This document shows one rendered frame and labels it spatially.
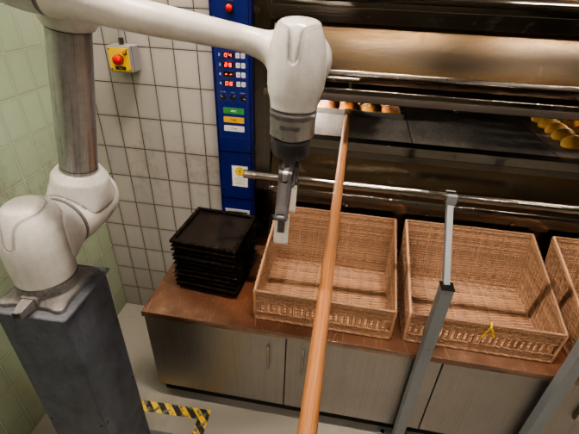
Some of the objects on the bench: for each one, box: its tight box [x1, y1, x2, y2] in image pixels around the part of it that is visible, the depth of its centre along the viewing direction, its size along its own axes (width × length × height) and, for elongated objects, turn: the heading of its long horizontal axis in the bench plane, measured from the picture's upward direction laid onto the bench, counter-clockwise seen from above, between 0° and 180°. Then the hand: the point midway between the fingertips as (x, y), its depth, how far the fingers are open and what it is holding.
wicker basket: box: [253, 206, 399, 340], centre depth 167 cm, size 49×56×28 cm
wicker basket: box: [397, 219, 570, 363], centre depth 160 cm, size 49×56×28 cm
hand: (285, 221), depth 88 cm, fingers open, 13 cm apart
